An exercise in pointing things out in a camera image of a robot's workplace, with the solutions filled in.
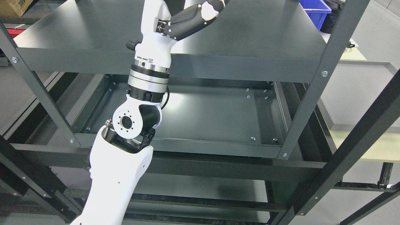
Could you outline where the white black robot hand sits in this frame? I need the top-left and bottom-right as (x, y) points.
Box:
(126, 0), (226, 74)

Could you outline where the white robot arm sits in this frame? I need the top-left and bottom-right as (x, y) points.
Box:
(72, 61), (169, 225)

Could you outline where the grey metal shelf rack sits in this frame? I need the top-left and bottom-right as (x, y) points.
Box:
(1, 0), (399, 225)

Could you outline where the blue plastic crate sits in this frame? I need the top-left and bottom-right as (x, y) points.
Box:
(299, 0), (332, 30)

